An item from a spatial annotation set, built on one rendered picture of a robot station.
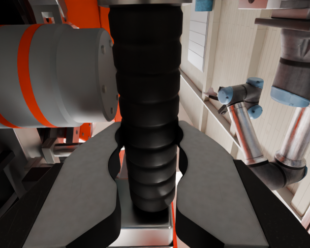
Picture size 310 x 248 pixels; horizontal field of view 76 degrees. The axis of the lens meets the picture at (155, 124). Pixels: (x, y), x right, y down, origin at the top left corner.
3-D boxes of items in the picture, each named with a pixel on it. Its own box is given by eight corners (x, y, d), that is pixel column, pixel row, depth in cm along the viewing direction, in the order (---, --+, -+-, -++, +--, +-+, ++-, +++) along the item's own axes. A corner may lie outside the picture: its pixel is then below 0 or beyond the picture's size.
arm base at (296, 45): (366, 27, 49) (347, 68, 54) (316, 23, 62) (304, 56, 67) (310, 29, 48) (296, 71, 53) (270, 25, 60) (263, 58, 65)
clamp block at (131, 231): (46, 229, 14) (65, 266, 17) (174, 227, 14) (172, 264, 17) (72, 177, 19) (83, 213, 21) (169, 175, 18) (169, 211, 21)
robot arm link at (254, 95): (250, 83, 87) (244, 106, 93) (269, 79, 90) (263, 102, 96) (237, 78, 93) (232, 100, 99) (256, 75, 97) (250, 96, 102)
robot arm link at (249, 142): (246, 196, 87) (212, 93, 96) (265, 188, 91) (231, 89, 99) (267, 199, 76) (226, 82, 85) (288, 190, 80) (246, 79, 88)
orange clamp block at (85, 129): (51, 139, 54) (66, 143, 63) (80, 138, 54) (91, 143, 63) (54, 113, 56) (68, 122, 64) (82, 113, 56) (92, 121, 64)
